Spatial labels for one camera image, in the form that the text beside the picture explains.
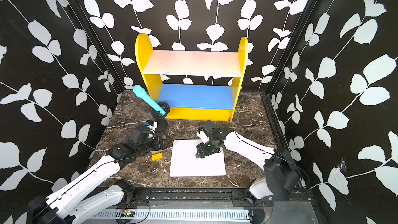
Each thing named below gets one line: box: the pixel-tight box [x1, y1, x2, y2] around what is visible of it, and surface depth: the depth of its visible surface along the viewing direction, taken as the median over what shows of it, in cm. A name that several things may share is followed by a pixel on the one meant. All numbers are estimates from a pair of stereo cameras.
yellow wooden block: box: [151, 152, 164, 162], surface depth 88 cm
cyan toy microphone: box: [132, 85, 166, 116], surface depth 76 cm
